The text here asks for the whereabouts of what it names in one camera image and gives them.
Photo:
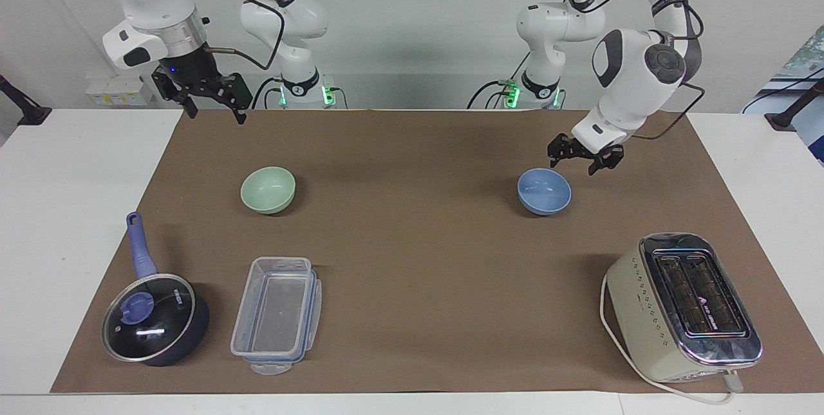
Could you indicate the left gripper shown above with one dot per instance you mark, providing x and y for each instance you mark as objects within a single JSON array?
[{"x": 588, "y": 154}]

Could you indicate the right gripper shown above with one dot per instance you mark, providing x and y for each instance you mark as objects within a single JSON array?
[{"x": 190, "y": 67}]

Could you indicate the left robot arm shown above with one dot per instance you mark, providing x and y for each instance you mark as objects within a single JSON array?
[{"x": 634, "y": 74}]

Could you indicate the blue bowl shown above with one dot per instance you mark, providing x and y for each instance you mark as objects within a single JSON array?
[{"x": 544, "y": 191}]

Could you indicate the green bowl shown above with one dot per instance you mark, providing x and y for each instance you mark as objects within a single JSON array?
[{"x": 268, "y": 188}]

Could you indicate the white and yellow box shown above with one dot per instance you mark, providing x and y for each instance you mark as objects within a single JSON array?
[{"x": 116, "y": 90}]

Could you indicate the dark blue saucepan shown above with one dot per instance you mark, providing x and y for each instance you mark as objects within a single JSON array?
[{"x": 143, "y": 251}]

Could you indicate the black stand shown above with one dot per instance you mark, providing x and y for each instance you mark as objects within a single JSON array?
[
  {"x": 788, "y": 116},
  {"x": 26, "y": 109}
]

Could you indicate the cream toaster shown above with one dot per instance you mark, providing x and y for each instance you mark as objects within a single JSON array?
[{"x": 682, "y": 312}]

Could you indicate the clear plastic container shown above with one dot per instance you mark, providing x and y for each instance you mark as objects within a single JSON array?
[{"x": 277, "y": 312}]

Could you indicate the glass lid with blue knob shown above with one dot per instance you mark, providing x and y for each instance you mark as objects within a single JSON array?
[{"x": 148, "y": 318}]

